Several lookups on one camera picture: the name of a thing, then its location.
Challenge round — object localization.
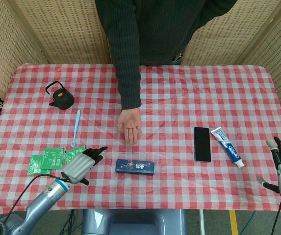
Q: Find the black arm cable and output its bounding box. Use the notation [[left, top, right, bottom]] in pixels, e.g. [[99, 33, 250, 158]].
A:
[[2, 174, 69, 222]]

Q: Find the person's dark sweater torso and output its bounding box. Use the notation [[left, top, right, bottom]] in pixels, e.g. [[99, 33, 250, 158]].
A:
[[95, 0, 239, 66]]

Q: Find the woven bamboo screen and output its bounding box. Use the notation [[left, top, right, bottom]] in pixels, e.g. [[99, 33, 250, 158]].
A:
[[0, 0, 281, 138]]

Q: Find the green tea packet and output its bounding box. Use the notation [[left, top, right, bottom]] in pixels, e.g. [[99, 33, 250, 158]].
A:
[[64, 145, 87, 165], [41, 146, 65, 170], [27, 154, 51, 176]]

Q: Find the person's dark sweater forearm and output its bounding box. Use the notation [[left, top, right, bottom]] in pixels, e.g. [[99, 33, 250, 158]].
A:
[[95, 0, 142, 110]]

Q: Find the blue patterned box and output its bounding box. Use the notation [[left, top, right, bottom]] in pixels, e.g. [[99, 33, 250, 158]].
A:
[[115, 159, 155, 176]]

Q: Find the red white checkered tablecloth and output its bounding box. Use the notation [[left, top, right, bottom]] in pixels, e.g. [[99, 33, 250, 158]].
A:
[[0, 63, 281, 212]]

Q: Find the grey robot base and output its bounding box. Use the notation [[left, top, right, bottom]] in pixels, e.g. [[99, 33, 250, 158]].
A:
[[81, 209, 188, 235]]

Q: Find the light blue plastic spoon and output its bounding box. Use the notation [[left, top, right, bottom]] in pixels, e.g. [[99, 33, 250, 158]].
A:
[[70, 109, 81, 147]]

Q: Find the blue white toothpaste tube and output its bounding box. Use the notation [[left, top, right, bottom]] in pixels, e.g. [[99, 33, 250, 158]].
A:
[[210, 127, 245, 168]]

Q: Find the person's open hand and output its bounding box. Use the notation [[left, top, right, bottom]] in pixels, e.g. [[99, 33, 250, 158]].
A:
[[117, 108, 143, 144]]

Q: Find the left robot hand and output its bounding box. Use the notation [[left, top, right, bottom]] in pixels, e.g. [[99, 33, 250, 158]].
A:
[[61, 146, 108, 186]]

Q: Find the black smartphone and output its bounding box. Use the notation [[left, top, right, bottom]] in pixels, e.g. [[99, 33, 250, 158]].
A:
[[193, 126, 212, 163]]

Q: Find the black teapot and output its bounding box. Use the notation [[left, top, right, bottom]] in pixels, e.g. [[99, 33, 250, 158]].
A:
[[45, 81, 75, 110]]

